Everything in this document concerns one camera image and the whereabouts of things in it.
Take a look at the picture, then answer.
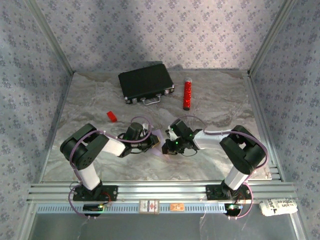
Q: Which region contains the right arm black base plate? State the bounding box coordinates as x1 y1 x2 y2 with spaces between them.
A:
206 184 252 201

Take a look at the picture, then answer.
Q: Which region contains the aluminium mounting rail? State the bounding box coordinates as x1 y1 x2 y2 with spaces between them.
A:
27 181 297 204

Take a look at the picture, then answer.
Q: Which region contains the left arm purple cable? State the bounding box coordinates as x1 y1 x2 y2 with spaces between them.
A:
68 115 155 221

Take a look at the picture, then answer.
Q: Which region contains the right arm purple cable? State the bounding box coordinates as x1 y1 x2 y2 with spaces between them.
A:
176 115 270 221

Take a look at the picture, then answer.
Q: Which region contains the aluminium side frame bar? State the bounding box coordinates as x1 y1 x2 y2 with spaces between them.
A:
246 71 310 240
18 71 75 240

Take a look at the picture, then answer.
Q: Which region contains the red glitter tube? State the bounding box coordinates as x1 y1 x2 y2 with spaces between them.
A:
183 77 193 112

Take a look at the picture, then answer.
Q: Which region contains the small red block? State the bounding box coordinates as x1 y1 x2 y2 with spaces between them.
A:
106 110 118 123

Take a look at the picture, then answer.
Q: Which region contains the black briefcase with metal handle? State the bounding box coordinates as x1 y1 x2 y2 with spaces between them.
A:
117 63 176 106

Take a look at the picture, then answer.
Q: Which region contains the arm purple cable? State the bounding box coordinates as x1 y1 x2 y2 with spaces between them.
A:
68 115 155 221
176 115 270 221

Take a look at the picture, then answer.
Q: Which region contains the right controller board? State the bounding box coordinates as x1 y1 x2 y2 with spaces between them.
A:
224 202 243 216

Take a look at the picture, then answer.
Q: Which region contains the slotted grey cable duct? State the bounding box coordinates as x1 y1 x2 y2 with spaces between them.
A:
36 202 227 215

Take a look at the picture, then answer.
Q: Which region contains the left controller board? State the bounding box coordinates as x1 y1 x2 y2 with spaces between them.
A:
83 203 105 217

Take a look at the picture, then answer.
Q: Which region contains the aluminium frame post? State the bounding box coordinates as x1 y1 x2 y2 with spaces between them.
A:
26 0 76 76
247 0 298 77

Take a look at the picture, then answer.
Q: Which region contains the controller board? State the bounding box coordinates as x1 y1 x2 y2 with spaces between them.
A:
224 202 243 216
83 203 105 217

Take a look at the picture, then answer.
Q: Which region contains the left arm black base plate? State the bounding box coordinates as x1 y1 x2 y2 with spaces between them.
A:
72 184 119 202

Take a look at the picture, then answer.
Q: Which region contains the white printed paper roll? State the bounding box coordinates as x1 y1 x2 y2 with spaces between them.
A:
258 198 300 217

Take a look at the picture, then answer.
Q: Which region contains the white printed label card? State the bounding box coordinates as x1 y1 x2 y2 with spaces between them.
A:
138 199 161 215

